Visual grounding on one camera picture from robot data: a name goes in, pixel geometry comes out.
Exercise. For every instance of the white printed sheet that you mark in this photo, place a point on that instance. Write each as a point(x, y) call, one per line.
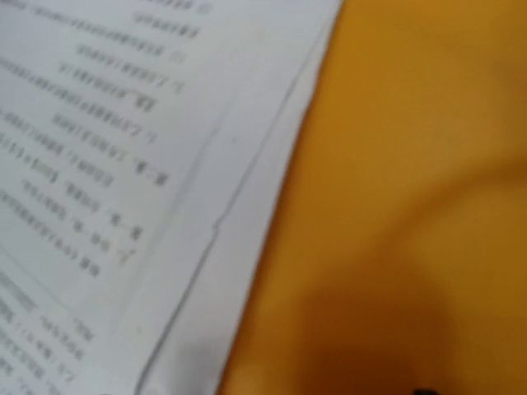
point(126, 129)

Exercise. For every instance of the orange folder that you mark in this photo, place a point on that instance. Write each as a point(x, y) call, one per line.
point(397, 255)

